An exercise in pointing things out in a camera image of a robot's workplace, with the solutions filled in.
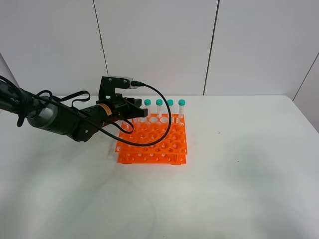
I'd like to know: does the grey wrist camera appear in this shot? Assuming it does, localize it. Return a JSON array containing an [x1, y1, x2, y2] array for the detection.
[[107, 76, 138, 89]]

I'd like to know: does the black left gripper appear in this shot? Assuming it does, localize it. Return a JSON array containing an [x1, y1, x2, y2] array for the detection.
[[97, 76, 148, 124]]

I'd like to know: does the front-left racked test tube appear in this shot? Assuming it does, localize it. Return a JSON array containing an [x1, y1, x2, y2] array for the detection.
[[123, 119, 133, 132]]

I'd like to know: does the back row tube three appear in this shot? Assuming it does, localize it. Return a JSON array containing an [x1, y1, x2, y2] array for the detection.
[[144, 99, 152, 118]]

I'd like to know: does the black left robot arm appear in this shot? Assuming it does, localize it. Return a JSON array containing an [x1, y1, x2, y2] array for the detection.
[[0, 76, 148, 142]]

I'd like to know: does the orange test tube rack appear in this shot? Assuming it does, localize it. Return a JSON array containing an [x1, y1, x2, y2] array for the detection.
[[115, 114, 187, 165]]

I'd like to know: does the back row tube five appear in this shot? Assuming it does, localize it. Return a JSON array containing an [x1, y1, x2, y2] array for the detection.
[[167, 99, 174, 116]]

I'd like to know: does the back row tube four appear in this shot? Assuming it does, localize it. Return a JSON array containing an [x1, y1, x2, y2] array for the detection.
[[156, 99, 163, 118]]

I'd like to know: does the back row tube six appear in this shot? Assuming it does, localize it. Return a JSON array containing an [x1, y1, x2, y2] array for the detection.
[[178, 99, 185, 119]]

